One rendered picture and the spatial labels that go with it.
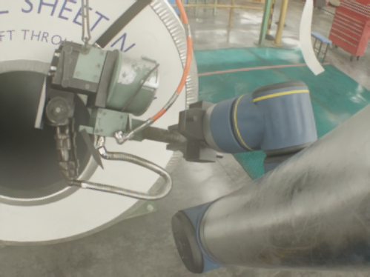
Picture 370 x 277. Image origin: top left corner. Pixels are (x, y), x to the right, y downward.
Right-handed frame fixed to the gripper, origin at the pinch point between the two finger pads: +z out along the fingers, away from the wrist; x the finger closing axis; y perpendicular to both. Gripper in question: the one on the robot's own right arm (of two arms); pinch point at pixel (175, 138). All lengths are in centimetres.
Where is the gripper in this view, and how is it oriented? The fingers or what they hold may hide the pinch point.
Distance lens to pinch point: 71.7
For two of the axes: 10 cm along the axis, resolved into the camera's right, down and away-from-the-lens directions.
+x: 0.7, -9.8, 1.8
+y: 8.1, 1.6, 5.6
